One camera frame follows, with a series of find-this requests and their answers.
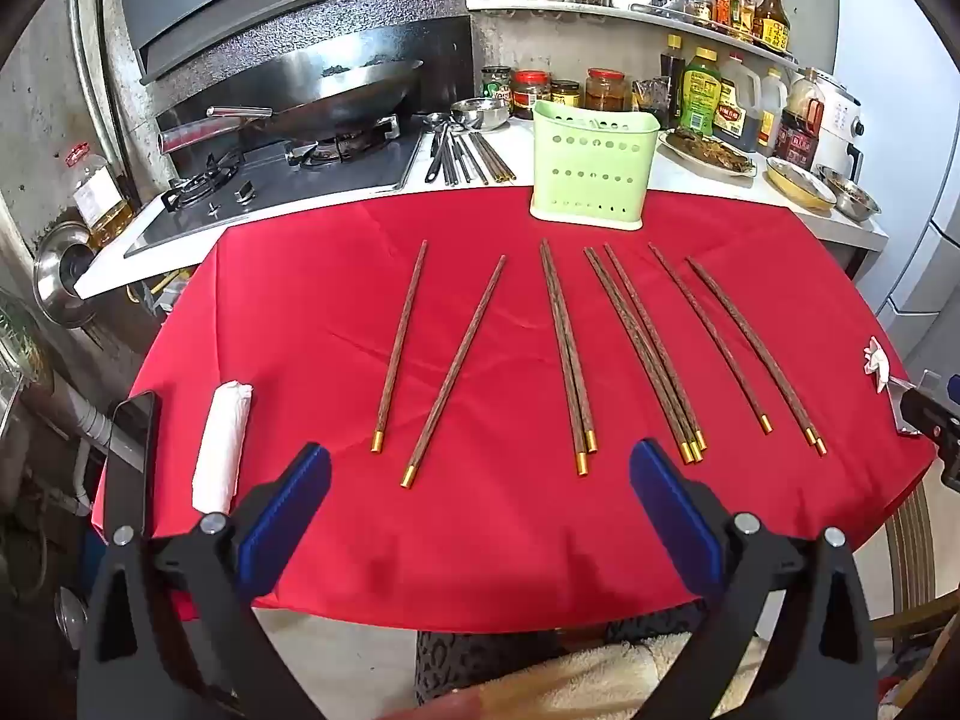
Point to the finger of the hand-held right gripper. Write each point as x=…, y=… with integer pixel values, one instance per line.
x=930, y=409

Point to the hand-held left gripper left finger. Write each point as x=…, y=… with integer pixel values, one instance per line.
x=289, y=517

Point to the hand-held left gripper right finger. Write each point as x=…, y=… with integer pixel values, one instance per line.
x=671, y=517

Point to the green plastic utensil holder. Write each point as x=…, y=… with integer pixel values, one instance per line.
x=592, y=165

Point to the crumpled white tissue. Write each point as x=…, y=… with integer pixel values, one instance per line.
x=877, y=367

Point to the white plastic bag roll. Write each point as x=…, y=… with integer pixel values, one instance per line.
x=221, y=450

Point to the wooden chair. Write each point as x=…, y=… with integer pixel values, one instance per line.
x=911, y=555

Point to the black smartphone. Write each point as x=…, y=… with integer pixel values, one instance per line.
x=131, y=457

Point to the person's cream fleece clothing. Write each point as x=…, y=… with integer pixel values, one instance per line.
x=600, y=682

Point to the red tablecloth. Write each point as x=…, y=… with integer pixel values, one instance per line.
x=487, y=540

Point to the white drain pipe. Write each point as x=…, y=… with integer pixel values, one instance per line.
x=86, y=416

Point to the steel bowl with food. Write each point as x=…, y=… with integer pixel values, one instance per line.
x=851, y=195

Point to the steel pot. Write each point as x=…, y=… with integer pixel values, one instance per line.
x=71, y=619

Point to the yellow dish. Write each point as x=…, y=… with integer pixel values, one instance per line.
x=799, y=184

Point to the white refrigerator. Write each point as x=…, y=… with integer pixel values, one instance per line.
x=900, y=127

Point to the white kitchen appliance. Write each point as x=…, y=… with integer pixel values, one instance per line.
x=844, y=120

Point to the dark jar red label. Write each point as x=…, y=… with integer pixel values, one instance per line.
x=801, y=127

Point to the green plant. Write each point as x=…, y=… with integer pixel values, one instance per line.
x=19, y=337

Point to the steel pot lid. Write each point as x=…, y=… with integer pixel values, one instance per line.
x=60, y=277

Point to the pale plastic bottle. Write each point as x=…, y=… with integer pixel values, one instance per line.
x=772, y=112

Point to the plate of cooked food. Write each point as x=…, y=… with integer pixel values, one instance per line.
x=709, y=154

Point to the gas stove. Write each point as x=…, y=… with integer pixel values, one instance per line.
x=300, y=180

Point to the cooking oil bottle red cap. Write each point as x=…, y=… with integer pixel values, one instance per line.
x=101, y=202

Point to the green plastic bottle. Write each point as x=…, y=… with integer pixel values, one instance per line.
x=700, y=94

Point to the bundle of metal chopsticks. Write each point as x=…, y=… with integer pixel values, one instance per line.
x=484, y=157

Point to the dark glass jar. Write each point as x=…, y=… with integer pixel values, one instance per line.
x=651, y=101

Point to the soy sauce bottle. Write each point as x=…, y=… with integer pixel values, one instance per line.
x=673, y=79

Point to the tall brown sauce bottle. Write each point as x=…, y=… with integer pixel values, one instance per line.
x=771, y=19

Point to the steel wok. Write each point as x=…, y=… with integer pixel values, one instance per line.
x=337, y=94

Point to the chili oil jar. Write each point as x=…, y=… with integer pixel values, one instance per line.
x=607, y=90

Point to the orange sauce bottle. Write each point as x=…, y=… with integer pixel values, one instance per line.
x=742, y=11

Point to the red-lidded sauce jar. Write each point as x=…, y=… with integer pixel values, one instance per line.
x=531, y=94

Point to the small empty steel bowl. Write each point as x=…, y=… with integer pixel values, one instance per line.
x=480, y=114

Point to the bent metal bracket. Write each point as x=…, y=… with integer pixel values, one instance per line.
x=909, y=382

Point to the vertical wall pipe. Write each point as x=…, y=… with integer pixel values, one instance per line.
x=90, y=75

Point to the white wall shelf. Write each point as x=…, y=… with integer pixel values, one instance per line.
x=600, y=13

